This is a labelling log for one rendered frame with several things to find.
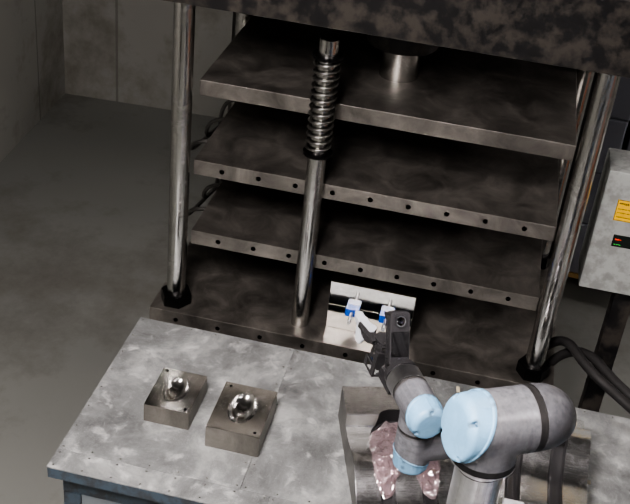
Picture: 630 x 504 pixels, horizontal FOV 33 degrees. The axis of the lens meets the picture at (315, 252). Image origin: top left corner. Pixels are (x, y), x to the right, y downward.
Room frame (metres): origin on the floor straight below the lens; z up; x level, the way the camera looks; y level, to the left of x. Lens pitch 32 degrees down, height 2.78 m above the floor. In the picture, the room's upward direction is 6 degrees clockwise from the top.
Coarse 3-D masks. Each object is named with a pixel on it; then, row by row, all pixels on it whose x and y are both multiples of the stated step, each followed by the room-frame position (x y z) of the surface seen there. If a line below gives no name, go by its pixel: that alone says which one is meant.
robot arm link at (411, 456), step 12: (396, 432) 1.62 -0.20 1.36; (396, 444) 1.60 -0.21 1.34; (408, 444) 1.58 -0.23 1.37; (420, 444) 1.58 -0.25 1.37; (432, 444) 1.60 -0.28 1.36; (396, 456) 1.60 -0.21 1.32; (408, 456) 1.58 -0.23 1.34; (420, 456) 1.58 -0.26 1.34; (432, 456) 1.59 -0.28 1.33; (444, 456) 1.60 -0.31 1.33; (408, 468) 1.58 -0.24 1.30; (420, 468) 1.59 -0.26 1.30
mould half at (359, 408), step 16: (352, 400) 2.25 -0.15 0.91; (368, 400) 2.26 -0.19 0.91; (384, 400) 2.26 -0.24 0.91; (352, 416) 2.19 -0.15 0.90; (368, 416) 2.20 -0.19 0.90; (352, 432) 2.16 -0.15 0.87; (368, 432) 2.17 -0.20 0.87; (352, 448) 2.08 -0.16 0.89; (368, 448) 2.09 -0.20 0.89; (352, 464) 2.03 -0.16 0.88; (368, 464) 2.02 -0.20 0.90; (448, 464) 2.05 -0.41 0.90; (352, 480) 2.00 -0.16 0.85; (368, 480) 1.98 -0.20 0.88; (400, 480) 1.99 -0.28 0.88; (416, 480) 2.00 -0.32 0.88; (448, 480) 2.01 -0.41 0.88; (352, 496) 1.98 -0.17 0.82; (368, 496) 1.94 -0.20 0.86; (400, 496) 1.95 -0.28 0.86; (416, 496) 1.96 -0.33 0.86
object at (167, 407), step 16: (160, 384) 2.29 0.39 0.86; (176, 384) 2.31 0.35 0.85; (192, 384) 2.30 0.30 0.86; (160, 400) 2.22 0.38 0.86; (176, 400) 2.25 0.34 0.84; (192, 400) 2.23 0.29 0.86; (144, 416) 2.20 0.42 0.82; (160, 416) 2.19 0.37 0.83; (176, 416) 2.18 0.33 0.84; (192, 416) 2.21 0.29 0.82
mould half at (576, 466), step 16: (576, 432) 2.19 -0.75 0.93; (576, 448) 2.14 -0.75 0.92; (528, 464) 2.09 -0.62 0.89; (544, 464) 2.09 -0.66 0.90; (576, 464) 2.10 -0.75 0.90; (528, 480) 2.04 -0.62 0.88; (544, 480) 2.05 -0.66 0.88; (576, 480) 2.06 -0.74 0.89; (528, 496) 1.98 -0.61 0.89; (544, 496) 1.98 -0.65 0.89; (576, 496) 2.00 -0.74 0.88
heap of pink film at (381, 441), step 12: (372, 432) 2.17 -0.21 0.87; (384, 432) 2.15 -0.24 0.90; (372, 444) 2.09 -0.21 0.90; (384, 444) 2.10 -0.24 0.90; (372, 456) 2.04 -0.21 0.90; (384, 456) 2.03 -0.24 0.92; (384, 468) 2.00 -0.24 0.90; (396, 468) 2.01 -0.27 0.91; (432, 468) 2.02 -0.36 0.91; (384, 480) 1.98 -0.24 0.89; (420, 480) 2.00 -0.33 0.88; (432, 480) 1.99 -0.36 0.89; (384, 492) 1.95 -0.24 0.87; (432, 492) 1.97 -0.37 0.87
